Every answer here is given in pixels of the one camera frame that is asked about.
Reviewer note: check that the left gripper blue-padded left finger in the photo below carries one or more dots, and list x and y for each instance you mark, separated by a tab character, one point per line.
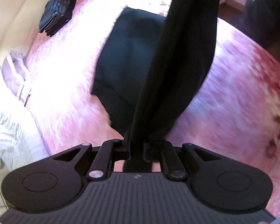
105	157

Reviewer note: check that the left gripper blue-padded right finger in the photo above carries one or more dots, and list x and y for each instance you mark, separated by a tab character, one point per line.
170	164

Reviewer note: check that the black garment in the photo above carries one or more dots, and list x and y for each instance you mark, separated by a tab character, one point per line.
181	63

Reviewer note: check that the pink rose bed blanket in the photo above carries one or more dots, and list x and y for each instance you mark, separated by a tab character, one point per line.
236	112

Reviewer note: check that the dark blue garment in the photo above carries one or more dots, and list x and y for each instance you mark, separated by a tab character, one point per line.
124	63

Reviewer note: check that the grey striped rolled duvet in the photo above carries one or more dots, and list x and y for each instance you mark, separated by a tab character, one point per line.
20	141

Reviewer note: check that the folded dark jeans stack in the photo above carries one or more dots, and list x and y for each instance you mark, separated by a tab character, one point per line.
56	14

